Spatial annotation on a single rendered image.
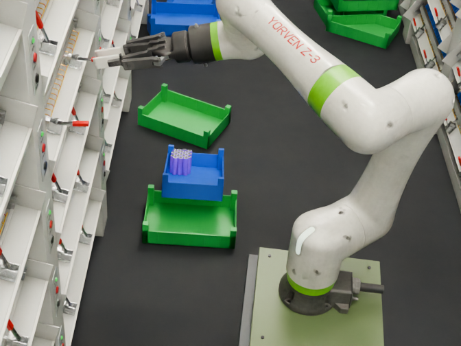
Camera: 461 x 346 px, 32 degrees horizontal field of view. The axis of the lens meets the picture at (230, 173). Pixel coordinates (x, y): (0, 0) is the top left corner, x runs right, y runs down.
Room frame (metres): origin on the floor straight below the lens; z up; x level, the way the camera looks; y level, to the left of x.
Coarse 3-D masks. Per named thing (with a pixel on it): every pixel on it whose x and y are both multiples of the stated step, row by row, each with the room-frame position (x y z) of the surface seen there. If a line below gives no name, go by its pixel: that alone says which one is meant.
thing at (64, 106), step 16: (80, 16) 1.83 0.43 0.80; (96, 16) 1.83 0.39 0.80; (80, 32) 1.80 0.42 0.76; (80, 48) 1.73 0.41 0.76; (64, 80) 1.58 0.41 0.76; (80, 80) 1.61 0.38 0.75; (64, 96) 1.51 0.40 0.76; (48, 112) 1.44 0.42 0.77; (64, 112) 1.46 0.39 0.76; (64, 128) 1.40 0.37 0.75; (48, 144) 1.33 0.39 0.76
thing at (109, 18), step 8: (112, 0) 2.34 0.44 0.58; (120, 0) 2.39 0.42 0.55; (104, 8) 2.30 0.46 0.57; (112, 8) 2.32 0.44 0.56; (120, 8) 2.34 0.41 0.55; (104, 16) 2.25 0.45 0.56; (112, 16) 2.27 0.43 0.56; (104, 24) 2.21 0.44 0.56; (112, 24) 2.22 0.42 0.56; (104, 32) 2.16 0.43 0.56; (112, 32) 2.18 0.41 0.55; (104, 40) 2.09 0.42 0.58; (112, 40) 2.13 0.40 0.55; (104, 48) 2.07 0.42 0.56
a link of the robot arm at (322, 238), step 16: (320, 208) 1.42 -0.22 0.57; (336, 208) 1.42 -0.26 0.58; (304, 224) 1.36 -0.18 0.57; (320, 224) 1.36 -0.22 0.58; (336, 224) 1.36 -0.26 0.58; (352, 224) 1.38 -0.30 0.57; (304, 240) 1.32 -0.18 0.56; (320, 240) 1.32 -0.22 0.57; (336, 240) 1.32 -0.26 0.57; (352, 240) 1.35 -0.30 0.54; (288, 256) 1.36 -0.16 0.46; (304, 256) 1.31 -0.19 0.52; (320, 256) 1.30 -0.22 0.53; (336, 256) 1.32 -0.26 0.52; (288, 272) 1.34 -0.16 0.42; (304, 272) 1.31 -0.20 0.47; (320, 272) 1.30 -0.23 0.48; (336, 272) 1.33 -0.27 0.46; (304, 288) 1.31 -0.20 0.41; (320, 288) 1.31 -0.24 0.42
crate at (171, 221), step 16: (160, 192) 2.02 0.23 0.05; (160, 208) 1.99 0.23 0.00; (176, 208) 2.00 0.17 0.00; (192, 208) 2.00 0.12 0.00; (208, 208) 2.01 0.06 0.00; (224, 208) 2.02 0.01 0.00; (144, 224) 1.82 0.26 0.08; (160, 224) 1.91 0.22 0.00; (176, 224) 1.92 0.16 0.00; (192, 224) 1.92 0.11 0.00; (208, 224) 1.93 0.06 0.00; (224, 224) 1.94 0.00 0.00; (144, 240) 1.82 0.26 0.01; (160, 240) 1.82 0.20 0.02; (176, 240) 1.82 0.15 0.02; (192, 240) 1.83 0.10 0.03; (208, 240) 1.83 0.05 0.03; (224, 240) 1.83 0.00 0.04
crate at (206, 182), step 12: (168, 156) 2.19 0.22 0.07; (192, 156) 2.24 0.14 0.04; (204, 156) 2.24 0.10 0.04; (216, 156) 2.25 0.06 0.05; (168, 168) 2.19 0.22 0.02; (192, 168) 2.21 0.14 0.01; (204, 168) 2.22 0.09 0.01; (216, 168) 2.23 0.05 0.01; (168, 180) 1.97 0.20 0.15; (180, 180) 2.09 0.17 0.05; (192, 180) 2.10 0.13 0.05; (204, 180) 2.11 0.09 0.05; (216, 180) 2.12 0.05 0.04; (168, 192) 1.95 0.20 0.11; (180, 192) 1.95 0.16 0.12; (192, 192) 1.95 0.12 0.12; (204, 192) 1.96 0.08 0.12; (216, 192) 1.96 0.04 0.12
